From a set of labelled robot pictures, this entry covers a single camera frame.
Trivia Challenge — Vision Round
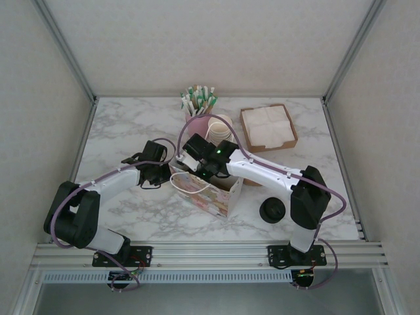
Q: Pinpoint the stack of paper cups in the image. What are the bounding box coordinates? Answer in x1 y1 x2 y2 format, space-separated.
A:
209 114 233 138

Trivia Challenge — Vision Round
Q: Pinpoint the pink straw holder cup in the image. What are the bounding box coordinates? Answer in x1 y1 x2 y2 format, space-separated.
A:
184 111 211 138

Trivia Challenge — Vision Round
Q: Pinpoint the green-tipped wrapped straw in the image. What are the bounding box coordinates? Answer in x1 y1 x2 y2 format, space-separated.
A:
203 87 216 115
186 85 200 116
205 96 219 115
179 93 194 116
198 85 208 116

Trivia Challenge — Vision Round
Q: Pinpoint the brown cardboard napkin tray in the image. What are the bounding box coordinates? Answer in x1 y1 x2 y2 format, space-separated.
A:
240 104 299 154

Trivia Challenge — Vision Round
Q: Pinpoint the white paper napkin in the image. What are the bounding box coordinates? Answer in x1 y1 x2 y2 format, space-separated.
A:
244 105 293 148

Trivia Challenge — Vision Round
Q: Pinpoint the black plastic cup lid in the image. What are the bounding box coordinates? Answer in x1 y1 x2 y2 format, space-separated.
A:
258 196 287 225

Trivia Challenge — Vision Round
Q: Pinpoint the green-lit controller circuit board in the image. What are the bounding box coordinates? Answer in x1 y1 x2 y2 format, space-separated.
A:
108 267 145 289
293 268 316 289

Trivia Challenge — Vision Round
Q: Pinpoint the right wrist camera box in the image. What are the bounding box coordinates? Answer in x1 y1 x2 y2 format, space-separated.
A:
175 151 200 172

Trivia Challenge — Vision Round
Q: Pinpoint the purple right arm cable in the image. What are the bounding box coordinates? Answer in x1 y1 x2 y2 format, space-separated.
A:
176 113 348 292

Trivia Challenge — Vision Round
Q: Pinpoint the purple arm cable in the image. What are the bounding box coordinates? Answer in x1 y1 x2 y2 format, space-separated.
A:
176 113 348 292
51 137 175 293

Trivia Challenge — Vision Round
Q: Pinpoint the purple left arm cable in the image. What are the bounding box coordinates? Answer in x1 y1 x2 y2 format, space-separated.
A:
51 137 175 293

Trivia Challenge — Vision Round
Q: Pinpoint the aluminium table edge rail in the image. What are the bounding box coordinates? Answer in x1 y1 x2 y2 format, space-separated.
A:
49 97 98 243
323 97 368 243

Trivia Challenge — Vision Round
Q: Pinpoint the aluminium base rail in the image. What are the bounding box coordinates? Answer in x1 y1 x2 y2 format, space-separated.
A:
28 241 391 272

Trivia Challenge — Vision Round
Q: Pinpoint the grey slotted cable duct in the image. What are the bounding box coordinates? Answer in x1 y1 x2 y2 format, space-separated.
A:
42 270 293 284

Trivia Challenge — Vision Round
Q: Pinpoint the aluminium frame post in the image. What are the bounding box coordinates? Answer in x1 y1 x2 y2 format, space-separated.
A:
34 0 98 103
12 270 45 315
373 269 396 315
321 0 389 105

